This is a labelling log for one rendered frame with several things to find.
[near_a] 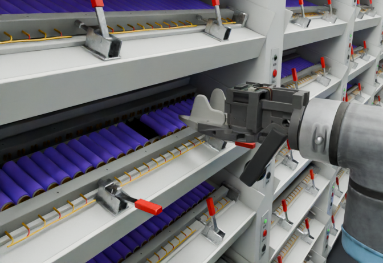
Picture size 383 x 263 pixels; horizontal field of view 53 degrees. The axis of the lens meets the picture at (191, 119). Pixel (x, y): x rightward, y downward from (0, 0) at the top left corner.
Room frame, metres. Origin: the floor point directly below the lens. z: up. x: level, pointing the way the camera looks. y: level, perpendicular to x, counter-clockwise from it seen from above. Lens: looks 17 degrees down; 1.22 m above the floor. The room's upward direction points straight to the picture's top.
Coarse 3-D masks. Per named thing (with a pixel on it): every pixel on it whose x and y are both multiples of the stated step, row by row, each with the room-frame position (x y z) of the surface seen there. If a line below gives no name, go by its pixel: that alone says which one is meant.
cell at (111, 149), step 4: (92, 132) 0.58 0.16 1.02; (96, 132) 0.58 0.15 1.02; (88, 136) 0.58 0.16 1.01; (92, 136) 0.57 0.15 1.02; (96, 136) 0.57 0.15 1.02; (100, 136) 0.57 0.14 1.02; (96, 140) 0.57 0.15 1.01; (100, 140) 0.57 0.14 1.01; (104, 140) 0.57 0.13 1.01; (100, 144) 0.56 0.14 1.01; (104, 144) 0.56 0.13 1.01; (108, 144) 0.56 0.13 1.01; (112, 144) 0.56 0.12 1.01; (104, 148) 0.56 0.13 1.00; (108, 148) 0.55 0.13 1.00; (112, 148) 0.55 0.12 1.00; (116, 148) 0.55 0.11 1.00; (112, 152) 0.55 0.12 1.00; (116, 152) 0.55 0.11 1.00; (120, 152) 0.55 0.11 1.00; (116, 156) 0.54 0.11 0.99
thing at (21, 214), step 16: (160, 144) 0.59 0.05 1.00; (176, 144) 0.62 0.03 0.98; (128, 160) 0.53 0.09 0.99; (144, 160) 0.55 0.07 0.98; (80, 176) 0.47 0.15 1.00; (96, 176) 0.47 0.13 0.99; (112, 176) 0.50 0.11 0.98; (48, 192) 0.42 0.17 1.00; (64, 192) 0.43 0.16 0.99; (80, 192) 0.45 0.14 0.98; (16, 208) 0.38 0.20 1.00; (32, 208) 0.39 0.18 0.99; (48, 208) 0.41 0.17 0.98; (80, 208) 0.43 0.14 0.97; (0, 224) 0.36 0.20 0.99; (16, 224) 0.37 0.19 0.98; (48, 224) 0.39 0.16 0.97
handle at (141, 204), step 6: (114, 192) 0.45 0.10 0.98; (120, 198) 0.45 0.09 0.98; (126, 198) 0.44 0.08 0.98; (132, 198) 0.44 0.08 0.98; (132, 204) 0.43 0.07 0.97; (138, 204) 0.43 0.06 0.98; (144, 204) 0.42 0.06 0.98; (150, 204) 0.42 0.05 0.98; (156, 204) 0.42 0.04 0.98; (144, 210) 0.42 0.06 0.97; (150, 210) 0.42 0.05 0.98; (156, 210) 0.41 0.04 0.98
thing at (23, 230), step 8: (200, 136) 0.69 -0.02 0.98; (192, 144) 0.66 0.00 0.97; (168, 152) 0.61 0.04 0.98; (176, 152) 0.62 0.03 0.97; (160, 160) 0.58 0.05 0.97; (144, 168) 0.55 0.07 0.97; (128, 176) 0.52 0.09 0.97; (96, 192) 0.47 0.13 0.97; (80, 200) 0.44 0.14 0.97; (64, 208) 0.42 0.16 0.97; (48, 216) 0.41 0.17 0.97; (32, 224) 0.39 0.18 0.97; (40, 224) 0.40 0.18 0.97; (16, 232) 0.37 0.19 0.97; (24, 232) 0.38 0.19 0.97; (0, 240) 0.36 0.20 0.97; (8, 240) 0.36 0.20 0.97
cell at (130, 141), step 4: (108, 128) 0.61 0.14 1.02; (112, 128) 0.61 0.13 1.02; (116, 128) 0.61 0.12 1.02; (112, 132) 0.60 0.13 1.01; (116, 132) 0.60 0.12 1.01; (120, 132) 0.60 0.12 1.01; (124, 132) 0.61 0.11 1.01; (120, 136) 0.60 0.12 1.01; (124, 136) 0.59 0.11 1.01; (128, 136) 0.60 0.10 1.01; (124, 140) 0.59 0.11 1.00; (128, 140) 0.59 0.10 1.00; (132, 140) 0.59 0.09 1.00; (128, 144) 0.58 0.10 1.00; (132, 144) 0.58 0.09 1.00; (136, 144) 0.58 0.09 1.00; (140, 144) 0.59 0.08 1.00; (136, 148) 0.58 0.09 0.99
